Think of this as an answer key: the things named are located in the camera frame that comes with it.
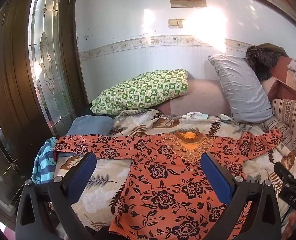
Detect grey pillow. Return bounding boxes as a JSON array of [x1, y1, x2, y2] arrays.
[[208, 54, 274, 123]]

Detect orange floral shirt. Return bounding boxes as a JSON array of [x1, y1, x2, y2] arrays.
[[53, 130, 284, 240]]

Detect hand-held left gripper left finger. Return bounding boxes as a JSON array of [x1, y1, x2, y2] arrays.
[[15, 151, 97, 240]]

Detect leaf print fleece blanket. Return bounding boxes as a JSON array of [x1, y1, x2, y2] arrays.
[[48, 109, 296, 233]]

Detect beige wall switch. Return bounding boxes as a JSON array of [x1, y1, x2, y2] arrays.
[[168, 19, 184, 28]]

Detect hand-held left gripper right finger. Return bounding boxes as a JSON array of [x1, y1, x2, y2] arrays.
[[200, 151, 282, 240]]

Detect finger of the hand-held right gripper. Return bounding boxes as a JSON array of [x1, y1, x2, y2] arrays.
[[273, 162, 296, 182]]

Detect dark furry cushion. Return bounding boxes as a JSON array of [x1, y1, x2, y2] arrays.
[[246, 43, 288, 81]]

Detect brown wooden door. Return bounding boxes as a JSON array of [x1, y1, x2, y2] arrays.
[[0, 0, 88, 224]]

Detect blue folded cloth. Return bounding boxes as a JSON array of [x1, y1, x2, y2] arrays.
[[67, 115, 115, 137]]

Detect teal striped cloth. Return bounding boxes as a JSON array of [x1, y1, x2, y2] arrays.
[[32, 137, 58, 185]]

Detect leaded glass door panel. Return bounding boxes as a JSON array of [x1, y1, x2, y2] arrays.
[[28, 0, 75, 137]]

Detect green checked pillow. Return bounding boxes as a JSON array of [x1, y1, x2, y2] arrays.
[[90, 69, 189, 115]]

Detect small white and blue clothes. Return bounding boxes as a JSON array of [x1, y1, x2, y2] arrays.
[[182, 112, 209, 120]]

